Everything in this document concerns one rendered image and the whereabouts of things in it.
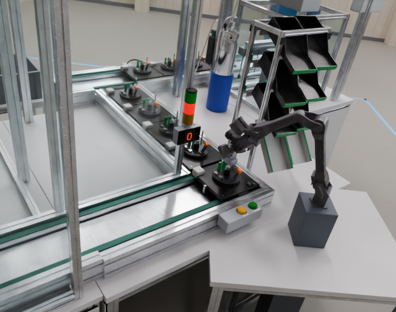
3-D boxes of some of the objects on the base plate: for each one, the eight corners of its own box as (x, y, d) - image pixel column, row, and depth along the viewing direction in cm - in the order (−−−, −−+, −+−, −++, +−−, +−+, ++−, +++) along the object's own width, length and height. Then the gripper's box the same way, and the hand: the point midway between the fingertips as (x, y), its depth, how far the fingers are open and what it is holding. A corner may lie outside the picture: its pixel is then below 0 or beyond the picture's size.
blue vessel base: (231, 110, 276) (238, 75, 261) (214, 114, 267) (221, 78, 253) (218, 101, 286) (224, 67, 271) (201, 104, 277) (206, 69, 262)
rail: (270, 205, 191) (275, 189, 185) (104, 279, 142) (104, 259, 136) (262, 199, 194) (267, 182, 188) (98, 268, 145) (98, 249, 139)
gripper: (232, 152, 163) (214, 164, 176) (262, 142, 174) (243, 155, 186) (226, 139, 164) (208, 153, 177) (257, 130, 175) (238, 143, 187)
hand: (230, 151), depth 179 cm, fingers closed on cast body, 4 cm apart
